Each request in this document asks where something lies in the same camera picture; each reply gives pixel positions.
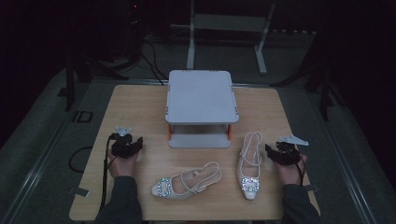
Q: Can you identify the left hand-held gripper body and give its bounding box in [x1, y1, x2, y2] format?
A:
[108, 125, 138, 160]

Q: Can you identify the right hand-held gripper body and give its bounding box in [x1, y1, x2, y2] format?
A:
[275, 133, 310, 167]

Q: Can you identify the cream slingback shoe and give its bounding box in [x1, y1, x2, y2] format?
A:
[235, 131, 263, 201]
[150, 161, 223, 201]

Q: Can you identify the white two-tier shoe rack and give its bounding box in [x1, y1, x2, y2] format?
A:
[164, 69, 240, 149]

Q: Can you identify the person's left hand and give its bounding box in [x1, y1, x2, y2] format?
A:
[107, 148, 140, 179]

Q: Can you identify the person's right hand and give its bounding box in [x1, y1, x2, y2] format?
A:
[274, 153, 309, 187]

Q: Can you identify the black tripod stand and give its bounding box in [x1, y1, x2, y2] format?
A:
[63, 54, 129, 113]
[270, 31, 347, 123]

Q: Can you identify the grey metal stand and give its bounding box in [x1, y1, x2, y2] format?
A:
[185, 0, 276, 76]

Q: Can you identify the right hand-held gripper cable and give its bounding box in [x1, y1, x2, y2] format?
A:
[293, 154, 308, 188]

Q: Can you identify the hand-held gripper cable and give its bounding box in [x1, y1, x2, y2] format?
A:
[293, 154, 308, 188]
[98, 135, 118, 217]

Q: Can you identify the left hand-held gripper cable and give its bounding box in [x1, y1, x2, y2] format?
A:
[98, 135, 118, 217]

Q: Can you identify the black cable loop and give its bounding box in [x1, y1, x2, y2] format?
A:
[67, 146, 94, 174]

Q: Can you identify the metal floor rail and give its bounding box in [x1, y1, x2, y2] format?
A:
[309, 91, 379, 224]
[0, 119, 73, 224]

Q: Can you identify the bundle of black cables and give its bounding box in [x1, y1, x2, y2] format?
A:
[122, 0, 170, 87]

